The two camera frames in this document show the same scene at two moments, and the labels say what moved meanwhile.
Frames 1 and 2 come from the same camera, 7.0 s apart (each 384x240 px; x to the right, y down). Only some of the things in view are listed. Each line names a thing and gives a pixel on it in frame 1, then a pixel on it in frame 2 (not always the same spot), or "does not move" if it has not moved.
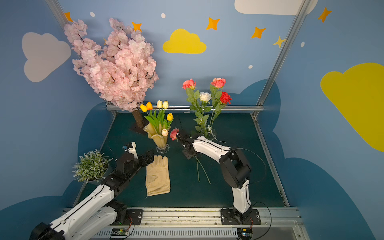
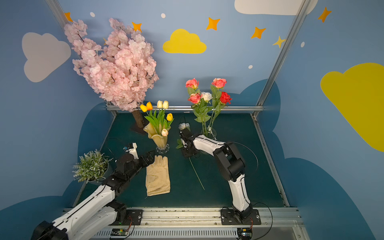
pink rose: [193, 95] to [200, 107]
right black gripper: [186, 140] does not move
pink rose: [173, 134] to [195, 98]
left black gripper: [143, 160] does not move
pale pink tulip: [164, 132] does not move
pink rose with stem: [216, 93] does not move
